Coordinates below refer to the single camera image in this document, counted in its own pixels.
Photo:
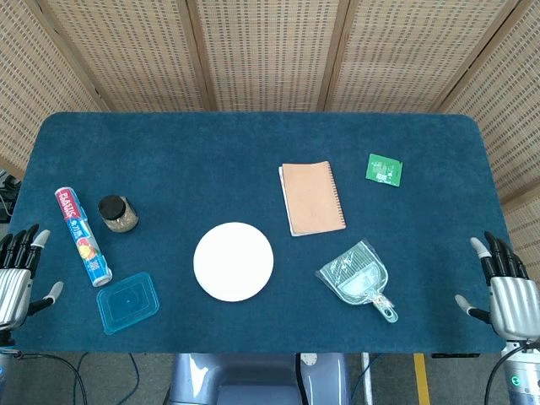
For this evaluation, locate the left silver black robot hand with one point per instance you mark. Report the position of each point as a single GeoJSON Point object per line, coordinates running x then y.
{"type": "Point", "coordinates": [12, 291]}

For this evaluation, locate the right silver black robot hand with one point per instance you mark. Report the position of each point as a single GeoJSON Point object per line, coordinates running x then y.
{"type": "Point", "coordinates": [512, 304]}

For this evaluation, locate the black-lidded clear plastic jar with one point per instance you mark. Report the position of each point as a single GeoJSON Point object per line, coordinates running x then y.
{"type": "Point", "coordinates": [120, 216]}

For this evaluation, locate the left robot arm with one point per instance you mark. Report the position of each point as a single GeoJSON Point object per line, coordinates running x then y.
{"type": "Point", "coordinates": [3, 363]}

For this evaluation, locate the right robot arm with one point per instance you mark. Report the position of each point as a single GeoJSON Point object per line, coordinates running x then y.
{"type": "Point", "coordinates": [525, 375]}

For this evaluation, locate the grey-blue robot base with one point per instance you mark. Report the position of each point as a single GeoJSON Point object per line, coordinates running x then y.
{"type": "Point", "coordinates": [253, 379]}

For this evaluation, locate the blue transparent container lid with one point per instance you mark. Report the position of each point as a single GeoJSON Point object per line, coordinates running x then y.
{"type": "Point", "coordinates": [127, 302]}

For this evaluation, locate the white paper plate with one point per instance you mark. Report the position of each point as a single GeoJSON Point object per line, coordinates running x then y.
{"type": "Point", "coordinates": [233, 261]}

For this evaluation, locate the plastic wrap box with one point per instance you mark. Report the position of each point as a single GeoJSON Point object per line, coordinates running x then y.
{"type": "Point", "coordinates": [82, 236]}

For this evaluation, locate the black floor equipment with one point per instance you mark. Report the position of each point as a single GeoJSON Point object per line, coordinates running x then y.
{"type": "Point", "coordinates": [6, 198]}

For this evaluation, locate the green dustpan in plastic bag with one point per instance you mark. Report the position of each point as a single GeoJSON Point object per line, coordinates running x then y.
{"type": "Point", "coordinates": [358, 276]}

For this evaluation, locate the green packet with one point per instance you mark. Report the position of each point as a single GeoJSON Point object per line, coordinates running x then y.
{"type": "Point", "coordinates": [384, 169]}

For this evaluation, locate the brown spiral notebook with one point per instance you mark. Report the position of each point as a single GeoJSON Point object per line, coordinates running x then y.
{"type": "Point", "coordinates": [314, 198]}

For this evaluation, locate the blue felt table cloth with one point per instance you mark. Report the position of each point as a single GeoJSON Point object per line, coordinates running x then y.
{"type": "Point", "coordinates": [211, 169]}

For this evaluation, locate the woven wooden folding screen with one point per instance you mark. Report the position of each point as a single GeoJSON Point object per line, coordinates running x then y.
{"type": "Point", "coordinates": [270, 50]}

